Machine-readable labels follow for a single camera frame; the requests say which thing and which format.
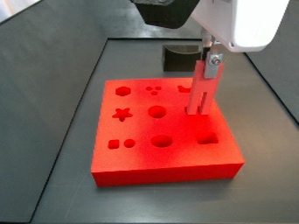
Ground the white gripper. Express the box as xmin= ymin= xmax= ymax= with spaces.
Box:
xmin=191 ymin=0 xmax=290 ymax=79

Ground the red double-square peg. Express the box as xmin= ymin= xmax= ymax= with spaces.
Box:
xmin=187 ymin=60 xmax=224 ymax=115

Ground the red shape-sorter board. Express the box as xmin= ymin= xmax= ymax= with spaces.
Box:
xmin=91 ymin=78 xmax=244 ymax=186

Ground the black curved bracket stand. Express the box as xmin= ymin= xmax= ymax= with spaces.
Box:
xmin=163 ymin=45 xmax=202 ymax=72

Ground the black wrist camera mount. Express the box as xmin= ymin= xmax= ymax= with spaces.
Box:
xmin=130 ymin=0 xmax=200 ymax=29

